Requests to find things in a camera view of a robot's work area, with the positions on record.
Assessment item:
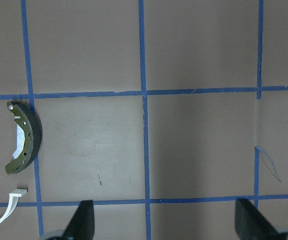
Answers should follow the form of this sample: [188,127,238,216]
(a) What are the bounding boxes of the olive green brake shoe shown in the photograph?
[5,101,42,175]

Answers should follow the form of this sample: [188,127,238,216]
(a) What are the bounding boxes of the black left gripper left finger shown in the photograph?
[63,200,94,238]

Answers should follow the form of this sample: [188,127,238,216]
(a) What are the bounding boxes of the white curved plastic bracket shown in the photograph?
[0,189,27,224]

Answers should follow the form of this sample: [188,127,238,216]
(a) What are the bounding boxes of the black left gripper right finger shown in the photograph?
[235,198,284,238]

